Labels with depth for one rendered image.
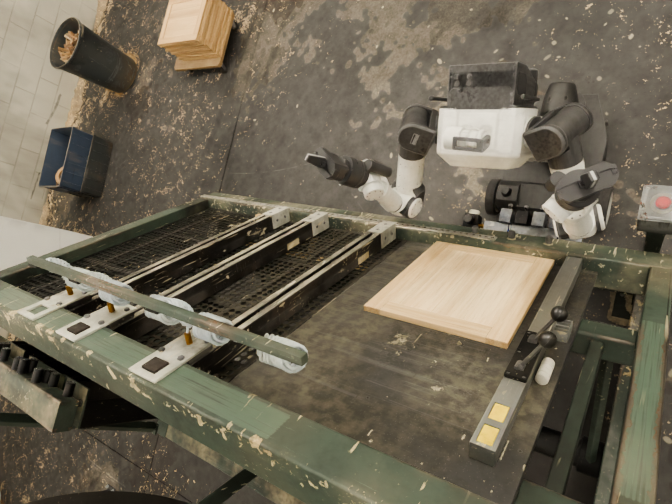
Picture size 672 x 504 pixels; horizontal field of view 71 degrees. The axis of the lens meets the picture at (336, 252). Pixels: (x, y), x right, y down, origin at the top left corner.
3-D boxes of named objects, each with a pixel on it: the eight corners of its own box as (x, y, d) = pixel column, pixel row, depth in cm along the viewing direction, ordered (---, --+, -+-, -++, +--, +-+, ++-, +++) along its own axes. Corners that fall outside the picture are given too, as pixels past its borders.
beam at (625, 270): (669, 284, 157) (675, 254, 153) (667, 300, 148) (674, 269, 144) (217, 209, 277) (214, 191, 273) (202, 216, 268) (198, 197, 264)
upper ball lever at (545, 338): (526, 370, 110) (562, 335, 101) (521, 379, 107) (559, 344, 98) (512, 359, 111) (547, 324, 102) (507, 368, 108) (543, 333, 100)
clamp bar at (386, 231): (400, 239, 197) (398, 183, 187) (164, 418, 109) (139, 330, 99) (379, 235, 202) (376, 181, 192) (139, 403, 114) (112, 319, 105)
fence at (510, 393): (581, 269, 160) (583, 258, 158) (494, 467, 89) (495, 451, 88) (565, 266, 162) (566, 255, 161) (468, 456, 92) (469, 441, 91)
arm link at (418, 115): (401, 141, 166) (404, 105, 157) (427, 144, 164) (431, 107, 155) (396, 159, 158) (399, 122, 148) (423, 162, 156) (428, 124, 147)
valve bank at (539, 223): (599, 221, 187) (596, 205, 167) (592, 256, 186) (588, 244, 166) (476, 207, 214) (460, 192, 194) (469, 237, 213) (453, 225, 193)
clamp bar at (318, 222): (332, 228, 215) (328, 177, 206) (85, 373, 128) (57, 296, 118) (315, 225, 221) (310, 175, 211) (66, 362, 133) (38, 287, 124)
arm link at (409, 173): (401, 193, 181) (405, 142, 166) (428, 207, 174) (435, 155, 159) (381, 206, 175) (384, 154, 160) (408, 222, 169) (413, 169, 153)
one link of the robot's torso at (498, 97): (462, 74, 168) (420, 65, 139) (566, 70, 149) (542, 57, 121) (456, 159, 176) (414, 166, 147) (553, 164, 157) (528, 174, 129)
